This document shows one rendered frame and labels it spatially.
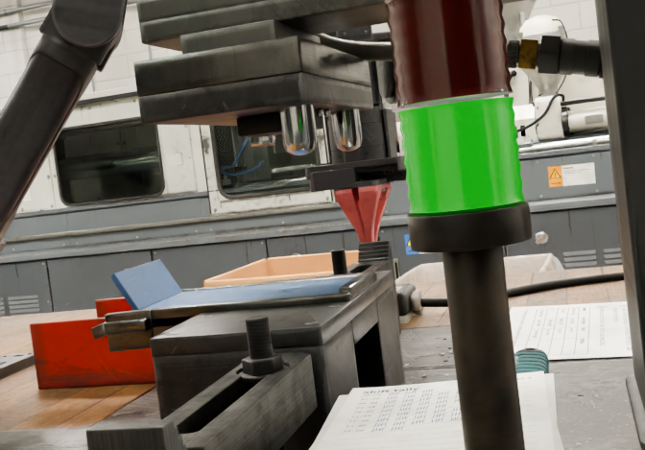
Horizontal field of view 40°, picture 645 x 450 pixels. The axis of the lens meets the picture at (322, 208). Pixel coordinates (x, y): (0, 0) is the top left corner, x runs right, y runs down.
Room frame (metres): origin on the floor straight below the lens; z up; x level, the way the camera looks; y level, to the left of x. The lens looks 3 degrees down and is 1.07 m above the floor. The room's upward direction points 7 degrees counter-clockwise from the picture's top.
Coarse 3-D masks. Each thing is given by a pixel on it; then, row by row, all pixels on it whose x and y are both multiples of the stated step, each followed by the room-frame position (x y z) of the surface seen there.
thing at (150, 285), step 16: (128, 272) 0.60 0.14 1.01; (144, 272) 0.62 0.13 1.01; (160, 272) 0.64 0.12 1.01; (128, 288) 0.59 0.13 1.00; (144, 288) 0.61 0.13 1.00; (160, 288) 0.63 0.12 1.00; (176, 288) 0.65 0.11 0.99; (240, 288) 0.63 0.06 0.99; (256, 288) 0.62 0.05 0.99; (272, 288) 0.61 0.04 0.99; (304, 288) 0.59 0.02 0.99; (320, 288) 0.58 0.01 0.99; (336, 288) 0.57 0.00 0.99; (144, 304) 0.59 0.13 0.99; (160, 304) 0.60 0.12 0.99; (176, 304) 0.59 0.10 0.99; (192, 304) 0.58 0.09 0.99
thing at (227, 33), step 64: (192, 0) 0.54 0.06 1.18; (256, 0) 0.53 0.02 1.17; (320, 0) 0.52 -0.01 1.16; (384, 0) 0.51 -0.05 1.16; (512, 0) 0.56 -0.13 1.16; (192, 64) 0.51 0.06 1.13; (256, 64) 0.50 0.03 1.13; (320, 64) 0.53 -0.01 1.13; (256, 128) 0.57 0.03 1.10; (320, 128) 0.60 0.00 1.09
